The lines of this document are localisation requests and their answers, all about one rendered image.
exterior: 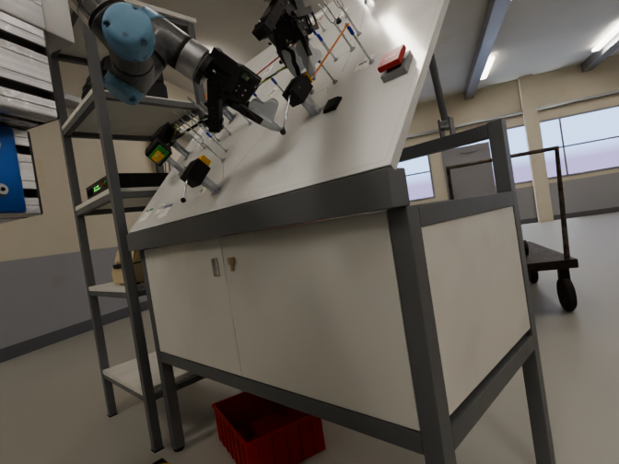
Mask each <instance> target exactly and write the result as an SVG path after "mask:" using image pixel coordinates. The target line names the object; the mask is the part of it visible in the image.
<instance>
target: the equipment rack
mask: <svg viewBox="0 0 619 464"><path fill-rule="evenodd" d="M124 1H125V3H128V4H132V5H134V6H136V7H138V8H140V7H142V6H148V7H150V8H151V9H153V10H155V11H157V12H158V13H159V14H160V15H162V16H164V17H166V18H167V19H168V20H169V21H170V22H171V23H173V24H174V25H175V26H177V27H178V28H179V29H181V30H183V31H184V32H185V33H187V34H188V35H189V36H191V37H192V38H194V39H195V40H196V38H195V31H194V25H195V24H196V18H193V17H187V16H184V15H182V14H179V13H175V12H172V11H169V10H167V9H163V8H160V7H157V6H152V5H149V4H146V3H143V2H140V1H136V0H124ZM69 11H70V17H71V22H72V28H73V33H74V39H75V43H74V44H72V45H70V46H67V47H65V48H63V49H61V50H59V51H56V52H52V53H50V60H51V66H52V71H53V82H54V87H55V93H56V97H57V103H58V109H59V114H60V119H59V120H58V121H59V126H60V132H61V137H62V143H63V149H64V159H65V164H66V169H67V175H68V180H69V186H70V192H71V197H72V203H73V208H74V214H75V220H76V230H77V235H78V241H79V247H80V252H81V258H82V263H83V269H84V275H85V280H86V286H87V291H88V302H89V307H90V313H91V318H92V324H93V330H94V335H95V341H96V346H97V352H98V358H99V368H100V373H101V379H102V385H103V390H104V396H105V401H106V406H107V412H108V415H107V416H109V417H110V418H111V417H112V416H114V415H116V414H118V413H117V410H116V404H115V398H114V393H113V387H112V383H113V384H114V385H116V386H118V387H119V388H121V389H124V390H125V391H127V392H129V393H130V394H132V395H134V396H136V397H137V398H138V399H140V400H142V401H143V402H144V404H145V410H146V420H147V426H148V432H149V437H150V443H151V448H152V449H151V451H153V452H154V453H157V452H158V451H160V450H161V449H163V448H165V447H163V443H162V437H161V431H160V425H159V419H158V409H157V404H156V400H158V399H160V398H162V397H163V391H162V389H161V388H162V386H161V380H160V374H159V369H158V359H157V353H156V352H153V353H151V354H148V353H147V347H146V336H145V331H144V325H143V320H142V314H141V308H140V303H139V296H146V286H145V282H140V284H136V280H135V275H134V264H133V258H132V252H131V251H129V250H128V245H127V239H126V235H128V230H127V225H126V219H125V213H131V212H143V211H144V210H145V208H146V206H147V205H148V203H149V202H150V200H151V199H152V198H153V196H154V195H155V193H156V192H157V190H158V188H159V187H138V188H121V186H120V180H119V174H118V169H117V163H116V157H115V152H114V146H113V141H112V140H125V141H144V142H151V141H150V139H151V137H152V136H153V135H154V133H155V132H156V131H157V129H158V128H159V127H161V126H162V125H164V124H165V123H167V122H169V123H170V124H171V125H172V126H173V127H174V125H175V124H174V123H177V124H178V126H179V127H181V125H180V124H179V123H178V122H180V123H181V124H182V125H184V124H185V123H184V122H188V121H190V120H191V118H190V117H189V116H188V115H190V114H189V113H190V112H191V117H192V118H194V116H197V115H198V117H199V120H200V119H201V118H202V116H204V115H205V114H204V113H203V112H202V111H200V110H199V109H198V108H197V107H198V106H197V107H196V106H194V105H193V104H192V103H191V102H190V101H185V100H178V99H165V98H159V97H152V96H145V97H143V98H142V99H141V101H140V102H139V103H138V104H137V105H135V106H131V105H128V104H126V103H124V102H122V101H120V100H119V99H117V98H115V97H114V96H113V95H112V94H111V93H110V92H109V91H108V90H104V85H103V83H102V73H101V68H100V62H101V60H102V59H103V58H104V57H105V56H108V55H109V51H108V49H107V48H106V47H105V45H104V44H103V43H102V42H101V41H100V40H99V38H98V37H97V36H96V35H95V34H94V33H93V32H92V30H91V29H90V28H89V27H88V26H87V25H86V24H85V23H84V21H83V20H82V19H81V18H80V17H79V16H78V15H77V14H76V12H75V11H74V10H73V9H72V8H71V7H70V6H69ZM58 61H61V62H67V63H71V64H82V65H87V66H88V70H89V75H90V81H91V86H92V88H91V89H90V91H89V92H88V93H87V95H86V96H85V97H84V98H83V100H82V101H81V102H80V104H79V105H78V106H77V107H76V109H75V110H74V112H73V113H72V114H71V115H70V117H69V118H68V117H67V111H66V106H65V100H64V90H63V84H62V78H61V73H60V67H59V62H58ZM193 88H194V94H195V100H196V102H195V103H196V104H197V105H199V106H200V107H201V108H202V109H203V110H204V111H206V112H207V109H206V108H205V107H204V106H203V105H202V104H201V103H200V102H202V103H203V104H204V103H205V102H206V100H205V94H204V84H202V85H198V84H197V83H195V82H194V80H193ZM180 108H182V109H183V110H184V111H185V112H186V113H187V114H188V115H186V113H184V112H183V111H182V110H181V109H180ZM189 111H190V112H189ZM173 112H175V113H176V114H177V115H178V116H179V117H181V118H182V119H183V120H184V122H183V121H182V120H181V119H180V118H179V117H178V116H177V115H175V114H174V113H173ZM207 113H208V112H207ZM193 115H194V116H193ZM176 120H177V121H178V122H177V121H176ZM175 128H176V125H175ZM83 132H90V133H83ZM114 133H120V134H114ZM129 134H135V135H129ZM144 135H150V136H144ZM71 138H87V139H100V142H101V148H102V154H103V159H104V165H105V170H106V176H107V182H108V187H109V189H107V190H106V191H103V192H101V193H99V194H98V195H96V196H94V197H92V198H91V199H89V200H87V201H85V202H83V203H82V200H81V194H80V189H79V183H78V177H77V172H76V162H75V156H74V150H73V145H72V139H71ZM151 143H152V142H151ZM136 206H138V207H136ZM124 207H125V208H124ZM110 208H111V209H110ZM97 209H99V210H97ZM108 214H113V220H114V226H115V232H116V237H117V243H118V249H119V254H120V260H121V265H122V271H123V281H124V284H115V283H114V282H111V283H106V284H99V285H96V283H95V277H94V272H93V266H92V260H91V255H90V249H89V244H88V233H87V228H86V222H85V216H86V215H108ZM144 288H145V289H144ZM140 289H141V290H140ZM98 296H106V297H117V298H127V304H128V309H129V315H130V321H131V326H132V332H133V337H134V348H135V354H136V358H135V359H133V360H130V361H127V362H125V363H122V364H119V365H115V366H112V367H110V366H109V360H108V355H107V349H106V343H105V338H104V332H103V327H102V321H101V315H100V310H99V300H98ZM172 367H173V373H174V379H175V382H176V383H175V385H176V390H179V389H182V388H185V387H187V386H189V385H191V384H193V383H195V382H197V381H199V380H202V379H204V378H205V377H202V376H199V375H196V374H194V373H191V372H189V371H186V370H183V369H180V368H178V367H175V366H172ZM186 377H187V378H186ZM184 378H185V379H184ZM181 379H182V380H181ZM179 380H181V381H179ZM177 381H179V382H177ZM158 389H159V390H158ZM155 390H156V391H155ZM154 391H155V392H154Z"/></svg>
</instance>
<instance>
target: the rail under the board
mask: <svg viewBox="0 0 619 464"><path fill-rule="evenodd" d="M409 205H410V199H409V193H408V187H407V180H406V175H405V169H404V168H397V169H396V170H395V169H394V168H383V169H379V170H375V171H372V172H369V173H365V174H361V175H357V176H354V177H350V178H346V179H342V180H337V181H333V182H329V183H325V184H322V185H318V186H314V187H310V188H307V189H304V190H300V191H293V192H290V193H286V194H282V195H279V196H275V197H272V198H268V199H264V200H260V201H257V202H253V203H247V204H243V205H240V206H236V207H232V208H228V209H225V210H221V211H217V212H214V213H211V214H207V215H200V216H196V217H193V218H189V219H185V220H182V221H179V222H175V223H171V224H167V225H164V226H157V227H153V228H150V229H147V230H143V231H139V232H135V233H132V234H128V235H126V239H127V245H128V250H129V251H134V250H140V249H151V248H156V247H162V246H168V245H173V244H179V243H184V242H190V241H195V240H202V239H208V238H218V237H224V236H229V235H235V234H240V233H246V232H252V231H257V230H263V229H269V228H275V227H280V226H291V225H296V224H302V223H308V222H313V221H319V220H324V219H330V218H336V217H342V216H348V215H358V214H363V213H369V212H375V211H380V210H386V209H392V208H397V207H403V206H409Z"/></svg>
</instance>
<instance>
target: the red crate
mask: <svg viewBox="0 0 619 464"><path fill-rule="evenodd" d="M212 407H213V409H214V411H215V417H216V427H217V433H218V437H219V440H220V441H221V442H222V443H223V446H224V447H226V449H227V450H228V452H229V454H230V455H231V457H232V458H234V460H235V461H236V463H237V464H298V463H299V462H301V461H303V460H305V459H307V458H310V457H312V456H314V455H315V454H317V453H319V452H321V451H323V450H324V449H325V448H326V447H325V441H324V435H323V430H322V423H321V418H318V417H315V416H312V415H309V414H307V413H304V412H300V411H297V410H295V409H292V408H289V407H287V406H284V405H282V404H279V403H276V402H273V401H270V400H267V399H264V398H261V397H258V396H256V395H253V394H250V393H248V392H245V391H244V392H241V393H240V394H237V395H235V396H232V397H229V398H227V399H224V400H221V401H218V402H215V403H213V404H212Z"/></svg>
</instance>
